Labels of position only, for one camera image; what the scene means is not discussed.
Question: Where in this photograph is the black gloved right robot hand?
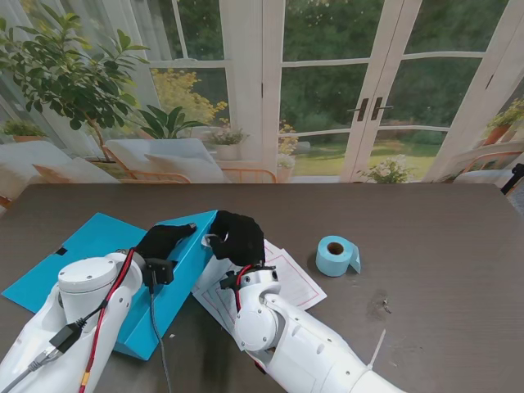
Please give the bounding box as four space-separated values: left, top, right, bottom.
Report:
208 210 266 268

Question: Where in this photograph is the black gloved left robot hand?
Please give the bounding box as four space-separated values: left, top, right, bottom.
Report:
133 223 198 263

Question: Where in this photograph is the blue plastic file box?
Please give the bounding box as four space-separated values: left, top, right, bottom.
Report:
2 210 220 362

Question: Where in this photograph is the light blue label roll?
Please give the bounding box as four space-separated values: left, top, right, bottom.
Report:
314 235 364 278

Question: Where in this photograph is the small dark debris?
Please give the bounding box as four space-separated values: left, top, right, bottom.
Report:
368 288 392 318

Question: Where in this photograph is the black stand at table edge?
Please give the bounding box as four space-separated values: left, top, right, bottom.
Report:
501 163 524 196

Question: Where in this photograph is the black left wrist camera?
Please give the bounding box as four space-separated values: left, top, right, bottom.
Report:
142 258 174 286

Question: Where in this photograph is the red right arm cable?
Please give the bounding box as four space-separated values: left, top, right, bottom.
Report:
233 264 255 321

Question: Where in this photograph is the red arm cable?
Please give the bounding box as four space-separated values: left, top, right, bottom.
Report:
77 248 138 393
233 264 255 321

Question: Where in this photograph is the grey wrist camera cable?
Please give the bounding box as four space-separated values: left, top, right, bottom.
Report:
148 282 171 393

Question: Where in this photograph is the red left arm cable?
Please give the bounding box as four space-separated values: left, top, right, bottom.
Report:
77 248 138 393

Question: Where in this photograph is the grey ethernet cable black plug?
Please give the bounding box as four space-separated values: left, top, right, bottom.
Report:
0 305 111 393

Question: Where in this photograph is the white cable tie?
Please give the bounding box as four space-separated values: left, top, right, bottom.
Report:
365 327 387 370

